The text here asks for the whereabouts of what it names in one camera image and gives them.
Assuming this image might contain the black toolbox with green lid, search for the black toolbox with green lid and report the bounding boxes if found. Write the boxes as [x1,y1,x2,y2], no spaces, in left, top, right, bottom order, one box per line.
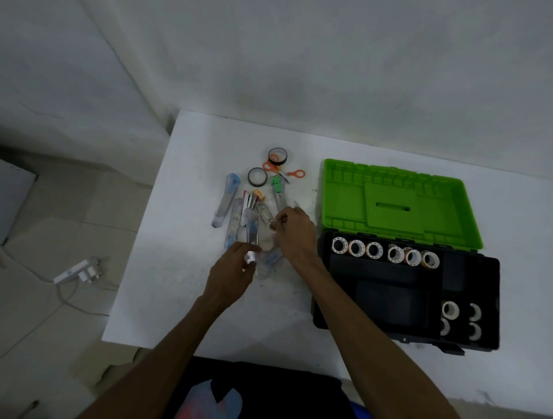
[312,158,501,357]

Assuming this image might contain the green utility knife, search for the green utility knife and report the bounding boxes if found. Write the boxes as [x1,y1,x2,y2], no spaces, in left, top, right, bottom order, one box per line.
[270,174,289,212]

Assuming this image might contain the black toolbox tray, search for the black toolbox tray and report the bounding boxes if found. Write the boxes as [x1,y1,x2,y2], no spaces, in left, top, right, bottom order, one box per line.
[315,233,500,351]

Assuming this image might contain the blue knife package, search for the blue knife package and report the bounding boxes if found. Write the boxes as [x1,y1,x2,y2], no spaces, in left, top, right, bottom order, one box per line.
[224,197,245,251]
[210,173,241,230]

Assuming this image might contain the person's black clothing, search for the person's black clothing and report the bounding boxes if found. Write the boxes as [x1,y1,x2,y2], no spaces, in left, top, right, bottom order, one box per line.
[164,356,355,419]

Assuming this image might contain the brown cardboard piece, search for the brown cardboard piece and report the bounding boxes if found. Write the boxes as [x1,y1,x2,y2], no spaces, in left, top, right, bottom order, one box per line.
[71,341,150,389]

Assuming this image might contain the white power strip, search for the white power strip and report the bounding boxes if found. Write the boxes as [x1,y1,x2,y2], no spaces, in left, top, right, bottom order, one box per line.
[52,260,94,285]

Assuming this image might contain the person's left hand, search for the person's left hand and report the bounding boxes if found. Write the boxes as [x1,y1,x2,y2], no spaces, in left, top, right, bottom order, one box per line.
[202,241,263,311]

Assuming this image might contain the grey cabinet panel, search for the grey cabinet panel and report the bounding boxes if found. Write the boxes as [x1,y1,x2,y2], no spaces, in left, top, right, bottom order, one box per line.
[0,158,37,246]

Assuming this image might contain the white plug adapter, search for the white plug adapter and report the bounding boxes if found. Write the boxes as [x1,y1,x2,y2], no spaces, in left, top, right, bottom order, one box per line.
[79,258,104,284]

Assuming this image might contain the person's left forearm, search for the person's left forearm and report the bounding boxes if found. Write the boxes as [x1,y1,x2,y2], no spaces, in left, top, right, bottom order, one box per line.
[79,295,230,419]

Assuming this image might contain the white power cable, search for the white power cable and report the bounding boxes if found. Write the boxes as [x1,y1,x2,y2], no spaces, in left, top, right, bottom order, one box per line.
[0,250,120,318]

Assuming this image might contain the orange handled scissors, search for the orange handled scissors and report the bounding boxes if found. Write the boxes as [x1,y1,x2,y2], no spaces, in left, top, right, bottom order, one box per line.
[262,160,306,184]

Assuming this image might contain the person's right forearm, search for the person's right forearm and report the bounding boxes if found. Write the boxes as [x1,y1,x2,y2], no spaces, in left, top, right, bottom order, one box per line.
[302,258,461,419]

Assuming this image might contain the person's right hand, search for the person's right hand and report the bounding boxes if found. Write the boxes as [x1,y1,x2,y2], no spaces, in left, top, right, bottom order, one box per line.
[270,206,324,277]

